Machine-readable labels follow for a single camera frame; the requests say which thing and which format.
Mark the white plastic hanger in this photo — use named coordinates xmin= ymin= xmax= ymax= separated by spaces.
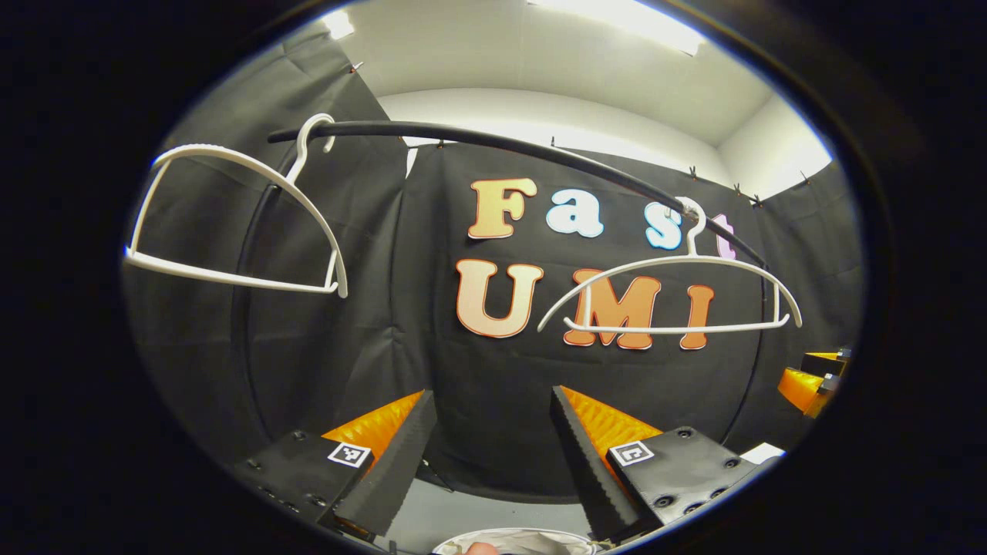
xmin=123 ymin=113 xmax=349 ymax=299
xmin=537 ymin=197 xmax=803 ymax=337

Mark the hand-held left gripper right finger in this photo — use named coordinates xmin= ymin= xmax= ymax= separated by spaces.
xmin=549 ymin=385 xmax=772 ymax=544

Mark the white flat board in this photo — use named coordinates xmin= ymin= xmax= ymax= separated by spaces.
xmin=739 ymin=442 xmax=787 ymax=465

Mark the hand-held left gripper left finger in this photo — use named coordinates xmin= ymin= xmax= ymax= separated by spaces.
xmin=231 ymin=389 xmax=439 ymax=540

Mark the black backdrop cloth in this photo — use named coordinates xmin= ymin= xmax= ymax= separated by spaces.
xmin=123 ymin=35 xmax=864 ymax=502

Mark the black metal clothes rack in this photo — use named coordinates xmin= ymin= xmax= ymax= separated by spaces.
xmin=234 ymin=119 xmax=774 ymax=456

